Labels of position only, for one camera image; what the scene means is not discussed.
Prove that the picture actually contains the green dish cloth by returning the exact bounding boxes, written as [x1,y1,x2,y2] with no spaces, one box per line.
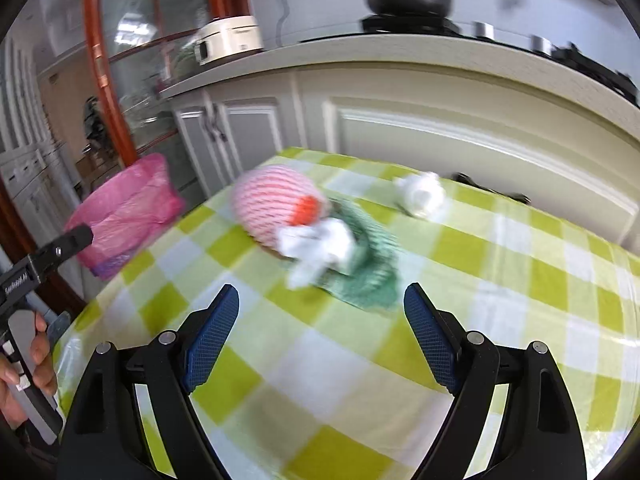
[314,198,400,310]

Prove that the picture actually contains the white tissue wad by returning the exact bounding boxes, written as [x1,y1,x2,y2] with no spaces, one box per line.
[393,172,447,221]

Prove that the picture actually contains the white plastic bag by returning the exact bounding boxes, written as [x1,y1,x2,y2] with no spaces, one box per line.
[276,217,356,289]

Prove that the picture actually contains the pink foam net fruit back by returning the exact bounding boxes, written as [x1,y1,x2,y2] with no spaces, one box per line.
[231,165,330,252]

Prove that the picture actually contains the pink trash bag bin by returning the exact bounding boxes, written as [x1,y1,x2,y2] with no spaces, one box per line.
[65,153,184,281]

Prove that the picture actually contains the white lower kitchen cabinets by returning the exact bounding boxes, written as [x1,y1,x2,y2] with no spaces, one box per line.
[163,35,639,252]

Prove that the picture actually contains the person's left hand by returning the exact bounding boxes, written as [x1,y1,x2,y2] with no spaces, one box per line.
[1,310,62,441]

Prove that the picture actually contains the white wardrobe cabinets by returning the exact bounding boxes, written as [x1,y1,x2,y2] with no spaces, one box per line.
[1,36,79,246]

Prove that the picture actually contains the green checkered tablecloth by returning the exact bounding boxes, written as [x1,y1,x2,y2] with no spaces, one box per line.
[54,148,639,479]

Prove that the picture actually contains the white dining chair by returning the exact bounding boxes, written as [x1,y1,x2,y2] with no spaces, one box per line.
[82,96,119,165]

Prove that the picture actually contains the red wooden glass door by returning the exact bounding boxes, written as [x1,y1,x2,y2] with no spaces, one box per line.
[0,0,252,311]

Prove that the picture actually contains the white rice cooker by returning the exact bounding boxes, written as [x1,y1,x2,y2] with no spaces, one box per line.
[194,15,264,66]

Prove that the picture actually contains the black gas stove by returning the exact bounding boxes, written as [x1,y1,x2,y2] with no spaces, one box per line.
[300,14,639,107]

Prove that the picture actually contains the black power cable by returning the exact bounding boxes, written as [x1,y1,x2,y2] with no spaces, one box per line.
[273,0,292,49]

